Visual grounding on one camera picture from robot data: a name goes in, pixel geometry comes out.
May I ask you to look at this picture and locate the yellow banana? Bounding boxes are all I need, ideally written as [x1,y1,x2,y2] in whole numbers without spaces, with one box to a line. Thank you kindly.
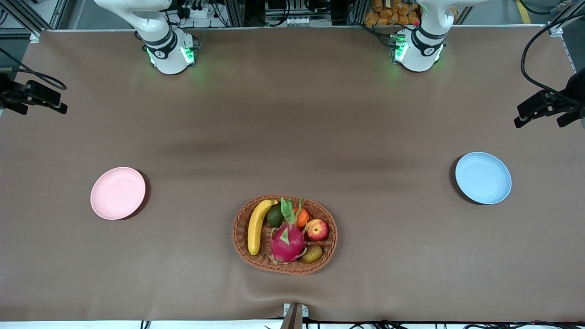
[247,199,278,256]

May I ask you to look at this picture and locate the red yellow apple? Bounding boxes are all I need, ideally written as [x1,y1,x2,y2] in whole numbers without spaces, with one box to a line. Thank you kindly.
[306,219,330,241]

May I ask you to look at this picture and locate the blue round plate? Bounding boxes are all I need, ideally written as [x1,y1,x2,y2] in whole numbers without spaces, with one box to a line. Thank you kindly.
[455,152,512,205]

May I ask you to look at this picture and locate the pink round plate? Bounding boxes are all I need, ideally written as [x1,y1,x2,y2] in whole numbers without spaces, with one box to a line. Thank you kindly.
[90,167,146,221]

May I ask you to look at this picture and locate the pile of orange buns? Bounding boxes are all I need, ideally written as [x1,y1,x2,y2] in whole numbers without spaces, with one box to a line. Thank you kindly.
[364,0,421,27]

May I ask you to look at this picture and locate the white power strip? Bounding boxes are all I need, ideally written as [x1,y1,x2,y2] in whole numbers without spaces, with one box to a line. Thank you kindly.
[181,4,215,20]

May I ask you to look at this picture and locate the brown table mat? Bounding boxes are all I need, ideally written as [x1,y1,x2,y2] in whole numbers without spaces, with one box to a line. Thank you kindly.
[0,26,585,323]

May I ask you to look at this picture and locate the grey control box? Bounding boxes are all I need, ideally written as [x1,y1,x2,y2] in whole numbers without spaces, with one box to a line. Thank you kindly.
[264,0,334,27]

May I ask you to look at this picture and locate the dark green avocado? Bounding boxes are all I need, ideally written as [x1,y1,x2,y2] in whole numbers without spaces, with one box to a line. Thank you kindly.
[266,204,285,228]

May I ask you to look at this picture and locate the brown wicker basket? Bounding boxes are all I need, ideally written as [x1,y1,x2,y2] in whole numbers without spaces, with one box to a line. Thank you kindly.
[232,195,339,275]

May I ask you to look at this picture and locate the magenta dragon fruit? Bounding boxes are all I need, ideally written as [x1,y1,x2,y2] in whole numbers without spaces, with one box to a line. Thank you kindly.
[269,196,308,265]

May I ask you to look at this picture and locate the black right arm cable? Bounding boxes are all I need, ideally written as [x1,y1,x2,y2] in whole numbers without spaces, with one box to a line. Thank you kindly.
[0,47,68,90]

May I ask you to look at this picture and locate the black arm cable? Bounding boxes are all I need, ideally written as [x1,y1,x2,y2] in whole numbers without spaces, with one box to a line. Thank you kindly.
[521,13,585,109]
[0,47,68,90]

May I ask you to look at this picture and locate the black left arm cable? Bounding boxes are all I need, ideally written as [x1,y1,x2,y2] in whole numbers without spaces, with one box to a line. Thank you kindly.
[521,13,585,109]

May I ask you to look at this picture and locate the aluminium frame profile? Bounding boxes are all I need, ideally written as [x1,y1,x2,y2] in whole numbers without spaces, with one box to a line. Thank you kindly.
[0,0,69,38]
[546,0,585,74]

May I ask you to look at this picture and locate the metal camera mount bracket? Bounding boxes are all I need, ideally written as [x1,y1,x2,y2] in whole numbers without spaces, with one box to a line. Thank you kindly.
[282,302,309,329]

